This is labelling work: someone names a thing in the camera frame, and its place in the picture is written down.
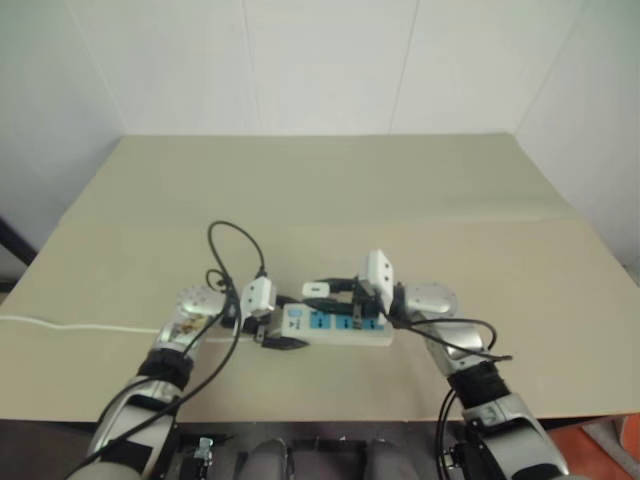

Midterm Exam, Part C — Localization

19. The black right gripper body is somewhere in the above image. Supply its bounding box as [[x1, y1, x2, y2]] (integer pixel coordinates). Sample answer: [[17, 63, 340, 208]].
[[348, 275, 385, 324]]

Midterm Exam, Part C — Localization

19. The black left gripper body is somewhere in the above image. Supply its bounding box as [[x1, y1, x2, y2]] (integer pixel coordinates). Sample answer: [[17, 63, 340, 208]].
[[241, 313, 275, 347]]

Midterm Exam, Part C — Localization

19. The white power strip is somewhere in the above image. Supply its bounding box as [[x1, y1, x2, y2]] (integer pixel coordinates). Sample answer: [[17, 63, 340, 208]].
[[234, 304, 395, 348]]

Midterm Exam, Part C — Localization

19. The dark grey rounded shape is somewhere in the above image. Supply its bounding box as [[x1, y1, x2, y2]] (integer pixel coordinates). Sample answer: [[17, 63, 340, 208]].
[[246, 438, 290, 480]]

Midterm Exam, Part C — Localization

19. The orange object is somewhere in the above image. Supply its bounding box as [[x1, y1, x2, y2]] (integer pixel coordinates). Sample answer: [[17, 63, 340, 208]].
[[551, 413, 640, 480]]

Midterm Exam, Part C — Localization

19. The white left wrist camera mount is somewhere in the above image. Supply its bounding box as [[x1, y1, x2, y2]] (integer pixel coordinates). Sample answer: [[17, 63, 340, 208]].
[[240, 277, 278, 320]]

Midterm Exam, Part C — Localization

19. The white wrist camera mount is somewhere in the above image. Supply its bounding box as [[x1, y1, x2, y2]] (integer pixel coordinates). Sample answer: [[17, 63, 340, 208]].
[[363, 249, 399, 315], [240, 277, 278, 320]]

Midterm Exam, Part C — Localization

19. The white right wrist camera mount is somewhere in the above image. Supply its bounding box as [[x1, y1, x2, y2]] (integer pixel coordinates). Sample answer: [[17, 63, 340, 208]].
[[363, 249, 399, 315]]

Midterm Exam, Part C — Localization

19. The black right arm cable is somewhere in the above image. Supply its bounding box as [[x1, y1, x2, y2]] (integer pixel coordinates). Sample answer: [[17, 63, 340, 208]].
[[387, 311, 515, 472]]

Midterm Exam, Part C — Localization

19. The white power strip cord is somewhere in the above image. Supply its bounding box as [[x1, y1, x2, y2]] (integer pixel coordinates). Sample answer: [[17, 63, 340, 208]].
[[0, 315, 236, 342]]

